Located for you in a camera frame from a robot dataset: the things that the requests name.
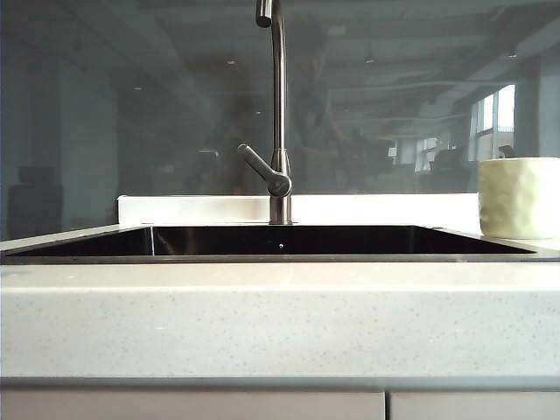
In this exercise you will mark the cream dimpled ceramic mug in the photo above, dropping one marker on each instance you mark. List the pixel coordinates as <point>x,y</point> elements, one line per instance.
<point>516,199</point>

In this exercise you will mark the dark stainless steel sink basin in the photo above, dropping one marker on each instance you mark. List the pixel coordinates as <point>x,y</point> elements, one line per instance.
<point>306,240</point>

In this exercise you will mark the stainless steel faucet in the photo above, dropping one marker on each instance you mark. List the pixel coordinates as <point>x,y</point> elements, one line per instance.
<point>278,87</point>

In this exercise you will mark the wide white cabinet door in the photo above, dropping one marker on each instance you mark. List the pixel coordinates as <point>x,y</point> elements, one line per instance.
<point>192,407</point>

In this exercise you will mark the narrow white cabinet door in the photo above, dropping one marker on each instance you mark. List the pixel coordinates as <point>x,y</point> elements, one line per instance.
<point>474,407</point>

